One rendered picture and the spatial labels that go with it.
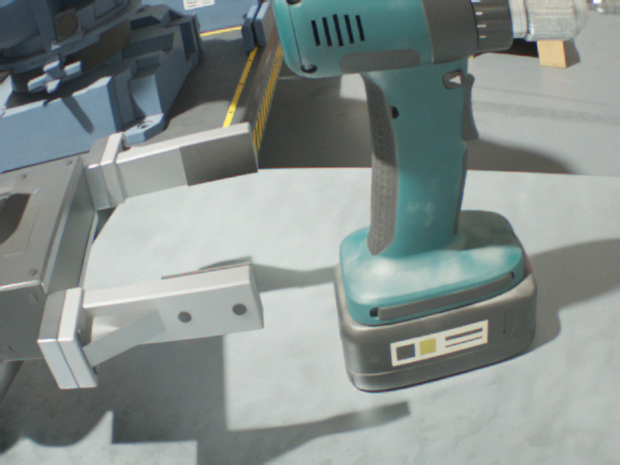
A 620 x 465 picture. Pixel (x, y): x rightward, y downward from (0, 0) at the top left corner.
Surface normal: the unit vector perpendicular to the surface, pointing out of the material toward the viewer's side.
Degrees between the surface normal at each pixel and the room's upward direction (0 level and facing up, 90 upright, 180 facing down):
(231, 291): 90
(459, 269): 19
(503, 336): 90
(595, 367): 0
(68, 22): 73
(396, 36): 93
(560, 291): 0
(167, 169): 90
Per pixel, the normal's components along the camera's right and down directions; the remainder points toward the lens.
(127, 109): 0.64, 0.32
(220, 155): 0.05, 0.55
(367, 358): -0.17, 0.57
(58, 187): -0.17, -0.82
